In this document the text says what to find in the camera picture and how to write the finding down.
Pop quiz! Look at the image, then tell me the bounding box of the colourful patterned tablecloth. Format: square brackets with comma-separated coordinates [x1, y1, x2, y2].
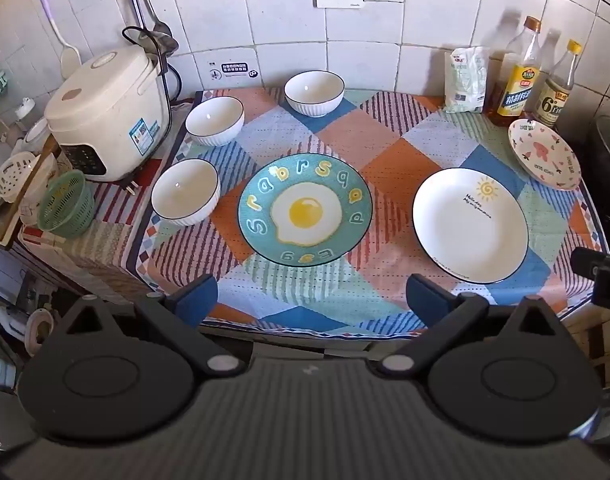
[17, 87, 610, 338]

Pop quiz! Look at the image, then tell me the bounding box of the white plastic strainer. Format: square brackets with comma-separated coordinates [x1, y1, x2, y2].
[0, 152, 40, 203]

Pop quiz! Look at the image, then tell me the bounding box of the white purple rice paddle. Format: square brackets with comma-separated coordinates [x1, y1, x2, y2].
[35, 0, 83, 81]

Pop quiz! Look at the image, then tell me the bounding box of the teal fried egg plate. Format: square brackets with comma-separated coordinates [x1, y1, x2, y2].
[237, 152, 374, 267]

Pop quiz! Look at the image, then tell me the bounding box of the green plastic basket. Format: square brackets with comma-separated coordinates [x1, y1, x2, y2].
[37, 170, 96, 238]

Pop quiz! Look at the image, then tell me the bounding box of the cream rice cooker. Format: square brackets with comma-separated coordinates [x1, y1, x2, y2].
[45, 45, 173, 183]

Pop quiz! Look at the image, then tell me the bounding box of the pink cartoon print plate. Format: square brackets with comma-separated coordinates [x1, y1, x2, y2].
[508, 118, 582, 191]

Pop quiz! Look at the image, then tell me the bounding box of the white powder bag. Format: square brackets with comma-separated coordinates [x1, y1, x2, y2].
[444, 46, 491, 114]

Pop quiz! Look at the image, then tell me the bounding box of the white wall sticker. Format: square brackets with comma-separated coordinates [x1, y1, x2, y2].
[207, 57, 263, 81]

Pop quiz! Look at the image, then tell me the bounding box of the cooking oil bottle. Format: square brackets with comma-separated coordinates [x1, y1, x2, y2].
[485, 16, 543, 128]

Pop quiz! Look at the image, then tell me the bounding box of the black power cord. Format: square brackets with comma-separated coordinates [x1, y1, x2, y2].
[122, 25, 183, 133]

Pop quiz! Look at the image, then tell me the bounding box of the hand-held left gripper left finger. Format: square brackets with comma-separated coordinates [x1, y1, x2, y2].
[60, 274, 247, 378]

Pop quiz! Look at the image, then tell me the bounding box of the clear vinegar bottle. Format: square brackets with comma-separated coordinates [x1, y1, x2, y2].
[535, 40, 583, 128]

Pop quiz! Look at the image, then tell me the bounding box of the metal ladle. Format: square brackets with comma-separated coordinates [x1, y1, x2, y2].
[121, 0, 179, 56]

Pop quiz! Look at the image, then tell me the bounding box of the white ribbed bowl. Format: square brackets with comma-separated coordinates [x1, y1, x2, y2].
[151, 158, 222, 227]
[185, 96, 246, 147]
[284, 71, 346, 118]

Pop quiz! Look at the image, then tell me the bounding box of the black wok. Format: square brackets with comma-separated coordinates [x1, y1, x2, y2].
[582, 115, 610, 221]

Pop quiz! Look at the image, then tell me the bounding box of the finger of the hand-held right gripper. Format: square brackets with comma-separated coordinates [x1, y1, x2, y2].
[570, 247, 606, 281]

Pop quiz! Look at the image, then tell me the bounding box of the white sun print plate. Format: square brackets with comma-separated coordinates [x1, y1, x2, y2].
[411, 167, 529, 286]

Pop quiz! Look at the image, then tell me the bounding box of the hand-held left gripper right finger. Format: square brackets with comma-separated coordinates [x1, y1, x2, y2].
[375, 274, 561, 378]

